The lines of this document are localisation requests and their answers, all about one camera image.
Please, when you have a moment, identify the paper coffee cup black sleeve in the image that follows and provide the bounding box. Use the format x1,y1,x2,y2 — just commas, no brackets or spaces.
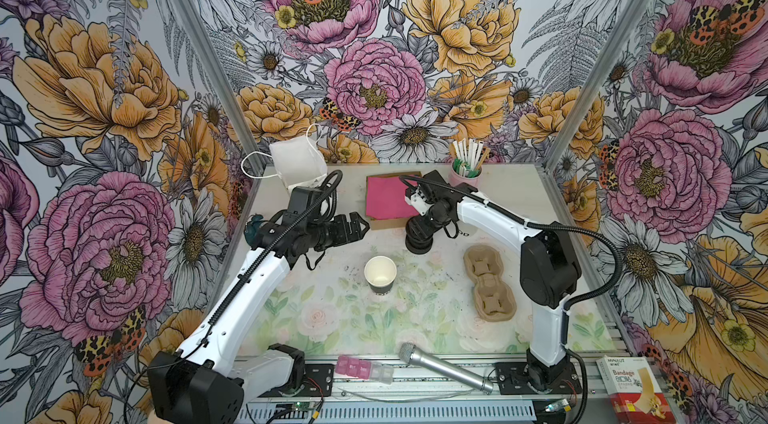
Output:
363,256,397,295

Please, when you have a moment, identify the black plastic cup lid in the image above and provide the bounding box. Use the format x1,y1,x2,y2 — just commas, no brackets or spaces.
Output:
405,228,433,255

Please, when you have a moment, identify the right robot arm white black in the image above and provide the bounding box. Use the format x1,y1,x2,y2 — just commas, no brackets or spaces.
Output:
399,171,625,392

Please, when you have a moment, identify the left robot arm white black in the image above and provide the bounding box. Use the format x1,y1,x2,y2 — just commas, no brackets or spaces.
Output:
146,170,370,423

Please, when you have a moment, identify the brown cardboard napkin tray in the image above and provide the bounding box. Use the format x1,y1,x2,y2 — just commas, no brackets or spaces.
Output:
366,171,422,230

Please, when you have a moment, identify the pink napkin stack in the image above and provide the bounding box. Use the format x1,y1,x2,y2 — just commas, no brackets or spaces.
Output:
365,176,418,220

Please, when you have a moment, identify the pink straw holder cup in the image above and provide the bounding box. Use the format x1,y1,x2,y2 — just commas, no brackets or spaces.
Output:
449,169,481,188

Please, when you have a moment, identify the teal alarm clock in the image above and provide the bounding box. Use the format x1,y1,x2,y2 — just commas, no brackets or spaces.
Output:
243,213,264,247

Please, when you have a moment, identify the white paper gift bag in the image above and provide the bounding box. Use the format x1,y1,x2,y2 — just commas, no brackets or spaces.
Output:
240,123,328,191

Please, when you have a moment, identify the brown pulp cup carrier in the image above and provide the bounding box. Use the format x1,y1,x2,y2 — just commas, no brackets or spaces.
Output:
463,245,517,322

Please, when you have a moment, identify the silver microphone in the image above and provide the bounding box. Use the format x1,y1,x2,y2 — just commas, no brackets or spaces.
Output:
398,342,494,394

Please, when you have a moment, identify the pink plastic clip box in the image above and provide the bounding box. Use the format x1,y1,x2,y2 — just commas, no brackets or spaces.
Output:
335,355,394,385

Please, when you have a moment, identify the bandage box red white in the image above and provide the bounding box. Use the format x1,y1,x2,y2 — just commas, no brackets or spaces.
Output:
597,356,676,424

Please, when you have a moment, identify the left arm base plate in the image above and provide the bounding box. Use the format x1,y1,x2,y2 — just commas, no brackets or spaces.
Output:
279,364,335,398

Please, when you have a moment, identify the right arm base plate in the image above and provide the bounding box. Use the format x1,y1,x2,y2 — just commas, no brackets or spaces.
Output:
494,358,582,396

